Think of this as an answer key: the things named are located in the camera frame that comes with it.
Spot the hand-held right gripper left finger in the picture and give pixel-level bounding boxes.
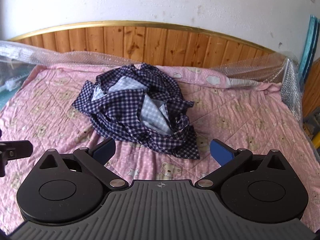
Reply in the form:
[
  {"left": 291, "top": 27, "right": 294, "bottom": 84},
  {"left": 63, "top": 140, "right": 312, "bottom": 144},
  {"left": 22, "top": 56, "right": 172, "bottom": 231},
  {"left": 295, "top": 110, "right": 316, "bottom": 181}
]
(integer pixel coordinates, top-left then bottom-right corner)
[{"left": 37, "top": 137, "right": 127, "bottom": 189}]

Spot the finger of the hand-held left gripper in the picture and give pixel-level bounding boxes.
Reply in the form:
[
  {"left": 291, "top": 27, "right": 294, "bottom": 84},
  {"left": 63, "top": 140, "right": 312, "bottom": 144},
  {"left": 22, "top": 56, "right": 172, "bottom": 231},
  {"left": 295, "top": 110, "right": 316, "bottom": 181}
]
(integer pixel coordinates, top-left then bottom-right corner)
[{"left": 0, "top": 140, "right": 33, "bottom": 160}]

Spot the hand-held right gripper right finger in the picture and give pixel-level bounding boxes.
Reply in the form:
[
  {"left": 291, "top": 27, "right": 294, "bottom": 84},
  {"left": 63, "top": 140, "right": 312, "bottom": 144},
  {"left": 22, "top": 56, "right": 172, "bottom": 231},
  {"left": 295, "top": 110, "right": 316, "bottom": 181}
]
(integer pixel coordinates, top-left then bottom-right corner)
[{"left": 194, "top": 138, "right": 287, "bottom": 189}]

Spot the navy plaid shirt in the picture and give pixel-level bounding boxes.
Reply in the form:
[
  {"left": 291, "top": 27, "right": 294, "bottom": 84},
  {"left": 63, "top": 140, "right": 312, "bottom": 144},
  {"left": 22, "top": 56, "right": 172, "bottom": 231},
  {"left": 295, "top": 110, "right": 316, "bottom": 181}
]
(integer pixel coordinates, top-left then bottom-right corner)
[{"left": 72, "top": 63, "right": 200, "bottom": 160}]

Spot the pink bear-printed quilt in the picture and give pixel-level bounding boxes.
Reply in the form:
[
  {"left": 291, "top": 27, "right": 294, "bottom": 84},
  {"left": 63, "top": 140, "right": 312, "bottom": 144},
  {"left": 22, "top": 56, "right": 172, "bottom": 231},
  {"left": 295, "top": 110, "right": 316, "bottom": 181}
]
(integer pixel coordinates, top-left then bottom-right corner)
[{"left": 0, "top": 62, "right": 318, "bottom": 230}]

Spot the teal mat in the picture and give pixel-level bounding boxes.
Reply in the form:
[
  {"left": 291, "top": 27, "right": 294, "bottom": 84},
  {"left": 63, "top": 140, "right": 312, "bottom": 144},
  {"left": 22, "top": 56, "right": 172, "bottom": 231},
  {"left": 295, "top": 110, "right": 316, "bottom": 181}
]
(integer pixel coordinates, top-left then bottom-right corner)
[{"left": 0, "top": 87, "right": 18, "bottom": 113}]

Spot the white crumpled plastic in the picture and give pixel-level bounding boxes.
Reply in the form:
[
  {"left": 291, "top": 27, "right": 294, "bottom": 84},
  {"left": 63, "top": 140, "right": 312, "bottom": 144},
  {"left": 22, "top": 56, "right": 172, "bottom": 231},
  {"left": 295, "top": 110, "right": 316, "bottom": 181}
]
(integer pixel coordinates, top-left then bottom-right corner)
[{"left": 2, "top": 76, "right": 24, "bottom": 92}]

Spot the clear bubble wrap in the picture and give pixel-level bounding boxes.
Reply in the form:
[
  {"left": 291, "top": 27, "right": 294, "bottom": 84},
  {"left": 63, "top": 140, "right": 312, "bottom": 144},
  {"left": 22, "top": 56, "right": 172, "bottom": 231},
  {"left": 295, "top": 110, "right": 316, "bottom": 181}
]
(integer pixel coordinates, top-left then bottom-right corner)
[{"left": 0, "top": 40, "right": 304, "bottom": 130}]

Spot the yellow object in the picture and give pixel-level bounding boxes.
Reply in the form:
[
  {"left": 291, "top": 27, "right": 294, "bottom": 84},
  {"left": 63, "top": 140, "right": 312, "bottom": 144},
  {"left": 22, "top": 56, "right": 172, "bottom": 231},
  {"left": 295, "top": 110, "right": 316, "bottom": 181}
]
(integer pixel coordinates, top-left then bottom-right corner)
[{"left": 311, "top": 127, "right": 320, "bottom": 160}]

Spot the wooden cabinet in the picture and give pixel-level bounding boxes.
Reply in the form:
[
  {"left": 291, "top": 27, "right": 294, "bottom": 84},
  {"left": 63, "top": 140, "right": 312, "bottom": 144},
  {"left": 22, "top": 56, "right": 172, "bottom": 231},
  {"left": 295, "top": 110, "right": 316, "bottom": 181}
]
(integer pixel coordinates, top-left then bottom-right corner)
[{"left": 302, "top": 57, "right": 320, "bottom": 118}]

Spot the wooden headboard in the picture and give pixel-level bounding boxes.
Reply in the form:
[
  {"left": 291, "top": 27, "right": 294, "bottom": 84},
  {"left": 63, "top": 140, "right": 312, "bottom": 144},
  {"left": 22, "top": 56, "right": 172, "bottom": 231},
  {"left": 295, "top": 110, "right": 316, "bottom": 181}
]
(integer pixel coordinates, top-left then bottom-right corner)
[{"left": 7, "top": 20, "right": 279, "bottom": 69}]

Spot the teal striped panel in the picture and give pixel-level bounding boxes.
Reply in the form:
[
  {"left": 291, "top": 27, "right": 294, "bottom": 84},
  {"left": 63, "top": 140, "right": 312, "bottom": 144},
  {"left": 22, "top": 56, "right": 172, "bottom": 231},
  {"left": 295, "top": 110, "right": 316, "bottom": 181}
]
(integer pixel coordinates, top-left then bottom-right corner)
[{"left": 299, "top": 14, "right": 320, "bottom": 80}]

